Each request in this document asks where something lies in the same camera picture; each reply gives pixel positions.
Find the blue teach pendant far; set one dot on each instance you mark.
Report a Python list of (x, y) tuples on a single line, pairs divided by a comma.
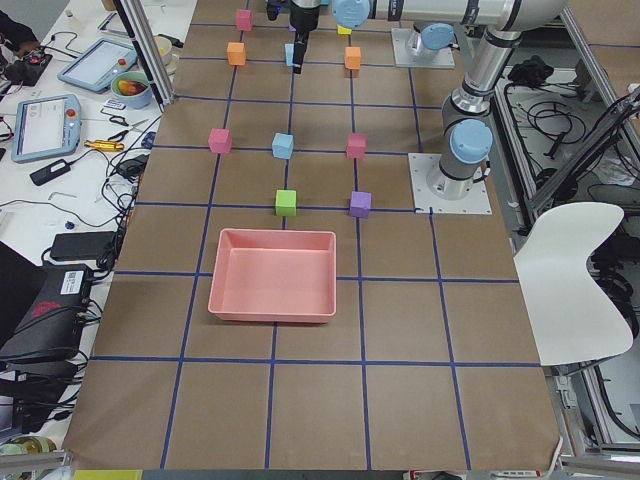
[(97, 67)]

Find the green foam block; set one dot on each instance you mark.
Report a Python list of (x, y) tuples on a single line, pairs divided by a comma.
[(286, 203)]

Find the pink foam block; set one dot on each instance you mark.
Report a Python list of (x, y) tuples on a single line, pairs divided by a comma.
[(244, 20), (356, 146), (220, 141)]

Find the blue teach pendant near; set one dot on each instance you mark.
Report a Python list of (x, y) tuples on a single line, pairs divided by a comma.
[(46, 128)]

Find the white chair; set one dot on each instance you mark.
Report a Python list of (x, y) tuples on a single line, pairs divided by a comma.
[(571, 317)]

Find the aluminium frame post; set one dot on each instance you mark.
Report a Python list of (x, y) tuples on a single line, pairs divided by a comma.
[(139, 32)]

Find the pink foam block far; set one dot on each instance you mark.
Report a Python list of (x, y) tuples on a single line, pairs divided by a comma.
[(244, 20)]

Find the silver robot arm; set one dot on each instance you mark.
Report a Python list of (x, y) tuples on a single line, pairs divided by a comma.
[(430, 42), (468, 138)]

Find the pink foam block right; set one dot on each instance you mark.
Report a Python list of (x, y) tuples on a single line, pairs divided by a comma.
[(356, 146)]

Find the black power adapter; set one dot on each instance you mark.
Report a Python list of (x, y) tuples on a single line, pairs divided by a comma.
[(81, 246)]

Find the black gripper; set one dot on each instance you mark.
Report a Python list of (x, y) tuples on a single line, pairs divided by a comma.
[(304, 19)]

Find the purple foam block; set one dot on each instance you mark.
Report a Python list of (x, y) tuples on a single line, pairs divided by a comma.
[(360, 204)]

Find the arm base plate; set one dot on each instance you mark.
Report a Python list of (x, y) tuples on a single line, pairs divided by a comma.
[(410, 52), (435, 193)]

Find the light blue fruit bowl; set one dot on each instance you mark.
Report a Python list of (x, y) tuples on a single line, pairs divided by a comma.
[(132, 88)]

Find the orange foam block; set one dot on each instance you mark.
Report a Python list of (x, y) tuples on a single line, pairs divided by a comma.
[(236, 53), (352, 58)]

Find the orange foam block right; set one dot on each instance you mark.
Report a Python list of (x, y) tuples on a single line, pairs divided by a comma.
[(352, 58)]

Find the beige bowl with lemon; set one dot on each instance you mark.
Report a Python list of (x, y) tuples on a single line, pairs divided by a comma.
[(169, 57)]

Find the blue teach pendant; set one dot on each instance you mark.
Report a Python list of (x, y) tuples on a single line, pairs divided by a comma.
[(97, 67), (46, 128)]

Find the light blue foam block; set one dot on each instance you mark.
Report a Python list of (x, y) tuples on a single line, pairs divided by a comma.
[(289, 54), (282, 146)]

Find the pink foam block left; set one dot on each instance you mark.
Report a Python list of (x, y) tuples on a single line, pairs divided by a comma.
[(220, 141)]

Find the pink plastic tray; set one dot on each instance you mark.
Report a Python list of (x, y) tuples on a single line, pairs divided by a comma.
[(274, 276)]

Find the orange foam block left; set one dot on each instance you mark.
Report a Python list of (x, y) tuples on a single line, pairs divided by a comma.
[(236, 53)]

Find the orange screwdriver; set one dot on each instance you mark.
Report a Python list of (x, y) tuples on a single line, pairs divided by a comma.
[(105, 145)]

